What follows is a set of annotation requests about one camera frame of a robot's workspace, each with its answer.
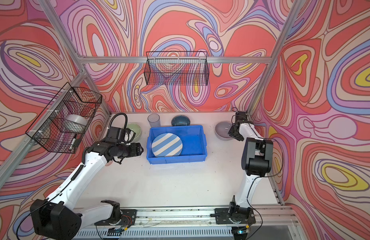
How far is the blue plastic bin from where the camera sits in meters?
0.91

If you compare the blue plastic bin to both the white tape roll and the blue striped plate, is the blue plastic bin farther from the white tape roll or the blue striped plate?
the white tape roll

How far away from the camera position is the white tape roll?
710 millimetres

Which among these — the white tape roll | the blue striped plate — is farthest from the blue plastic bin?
the white tape roll

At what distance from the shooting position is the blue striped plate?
0.94 m
